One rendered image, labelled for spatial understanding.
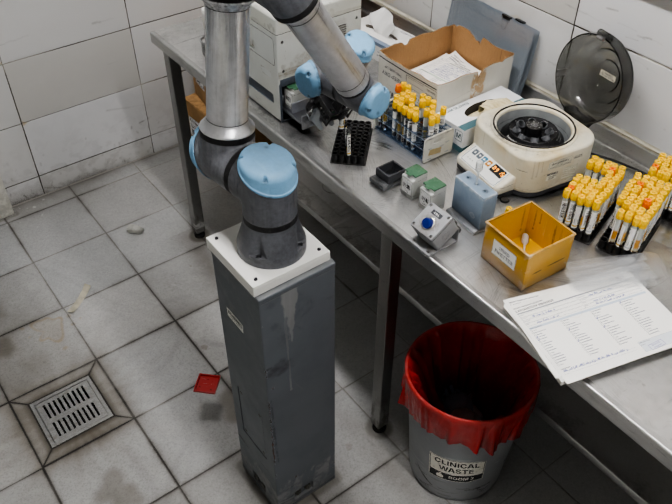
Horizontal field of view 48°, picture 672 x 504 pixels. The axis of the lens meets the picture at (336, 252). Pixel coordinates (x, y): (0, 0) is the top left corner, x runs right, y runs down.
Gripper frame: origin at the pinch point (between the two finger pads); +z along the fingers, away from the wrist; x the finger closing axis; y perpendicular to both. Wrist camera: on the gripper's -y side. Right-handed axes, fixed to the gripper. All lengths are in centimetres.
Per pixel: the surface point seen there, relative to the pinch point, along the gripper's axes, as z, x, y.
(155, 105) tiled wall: 130, 12, -87
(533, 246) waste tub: -30, 12, 60
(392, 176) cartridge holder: -14.2, 1.4, 27.6
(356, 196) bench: -10.3, -7.8, 27.3
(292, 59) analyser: -6.5, 0.2, -14.4
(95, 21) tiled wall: 91, -6, -110
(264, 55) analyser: -3.4, -4.4, -19.8
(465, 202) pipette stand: -26, 7, 44
